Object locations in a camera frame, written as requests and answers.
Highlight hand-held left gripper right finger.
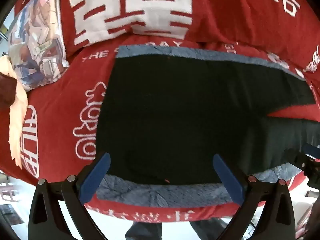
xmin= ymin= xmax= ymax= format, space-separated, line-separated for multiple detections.
xmin=213 ymin=154 xmax=297 ymax=240

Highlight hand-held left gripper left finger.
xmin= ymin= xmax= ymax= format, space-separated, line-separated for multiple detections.
xmin=28 ymin=152 xmax=111 ymax=240

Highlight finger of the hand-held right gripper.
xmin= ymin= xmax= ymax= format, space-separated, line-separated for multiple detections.
xmin=303 ymin=143 xmax=320 ymax=158
xmin=287 ymin=149 xmax=307 ymax=172

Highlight black pants with blue-grey lining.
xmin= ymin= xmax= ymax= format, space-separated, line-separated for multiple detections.
xmin=94 ymin=44 xmax=320 ymax=207

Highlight person's right leg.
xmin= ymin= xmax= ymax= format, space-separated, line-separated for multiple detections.
xmin=189 ymin=217 xmax=227 ymax=240

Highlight person's leg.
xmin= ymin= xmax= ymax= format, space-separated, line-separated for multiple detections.
xmin=189 ymin=217 xmax=227 ymax=240
xmin=125 ymin=221 xmax=163 ymax=240

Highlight person's left leg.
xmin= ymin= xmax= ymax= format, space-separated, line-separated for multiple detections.
xmin=125 ymin=221 xmax=163 ymax=240

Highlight red printed blanket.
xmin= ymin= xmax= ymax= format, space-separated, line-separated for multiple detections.
xmin=0 ymin=0 xmax=320 ymax=224

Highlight cream cloth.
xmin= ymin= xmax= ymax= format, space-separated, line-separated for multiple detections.
xmin=0 ymin=55 xmax=28 ymax=168

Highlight dark red cloth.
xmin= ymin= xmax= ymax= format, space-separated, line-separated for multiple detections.
xmin=0 ymin=74 xmax=18 ymax=108

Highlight printed picture pillow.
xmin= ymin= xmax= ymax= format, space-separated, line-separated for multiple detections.
xmin=9 ymin=0 xmax=70 ymax=92

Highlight red pillow with white characters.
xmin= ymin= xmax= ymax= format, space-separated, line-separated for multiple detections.
xmin=60 ymin=0 xmax=200 ymax=47

